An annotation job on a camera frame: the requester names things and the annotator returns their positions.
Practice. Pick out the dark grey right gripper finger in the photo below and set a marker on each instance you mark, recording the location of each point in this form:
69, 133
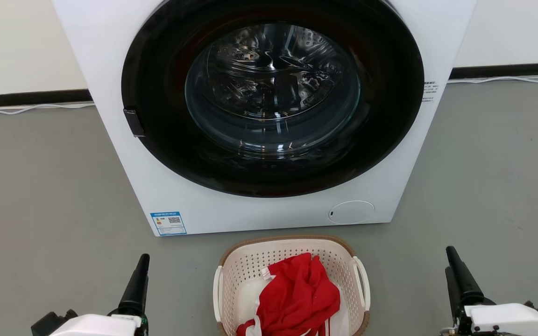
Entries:
465, 282
453, 291

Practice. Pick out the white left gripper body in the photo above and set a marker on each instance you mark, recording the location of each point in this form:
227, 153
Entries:
96, 325

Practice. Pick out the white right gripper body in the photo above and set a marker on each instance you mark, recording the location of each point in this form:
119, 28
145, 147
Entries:
507, 319

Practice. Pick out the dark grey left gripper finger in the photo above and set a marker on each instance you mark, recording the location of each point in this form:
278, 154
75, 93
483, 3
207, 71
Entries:
136, 287

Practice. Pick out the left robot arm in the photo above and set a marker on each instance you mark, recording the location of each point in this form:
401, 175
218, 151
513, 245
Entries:
52, 323

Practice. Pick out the cream perforated laundry basket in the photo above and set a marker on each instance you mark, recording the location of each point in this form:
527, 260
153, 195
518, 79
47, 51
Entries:
241, 266

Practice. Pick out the blue energy label sticker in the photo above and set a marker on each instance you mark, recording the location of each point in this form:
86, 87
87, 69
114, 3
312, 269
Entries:
168, 223

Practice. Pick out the white garment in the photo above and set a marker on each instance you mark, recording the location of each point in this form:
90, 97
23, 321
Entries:
248, 298

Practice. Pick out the round white filter cover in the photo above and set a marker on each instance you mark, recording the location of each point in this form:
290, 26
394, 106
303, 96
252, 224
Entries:
351, 212

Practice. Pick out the red garment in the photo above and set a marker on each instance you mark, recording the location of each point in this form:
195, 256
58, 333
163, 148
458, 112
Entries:
297, 298

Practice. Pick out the small printed text label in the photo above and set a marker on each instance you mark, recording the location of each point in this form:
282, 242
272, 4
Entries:
429, 90

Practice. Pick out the black round washer door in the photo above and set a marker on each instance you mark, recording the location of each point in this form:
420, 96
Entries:
157, 84

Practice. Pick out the white front-load washing machine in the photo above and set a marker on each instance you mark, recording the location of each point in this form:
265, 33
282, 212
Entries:
110, 56

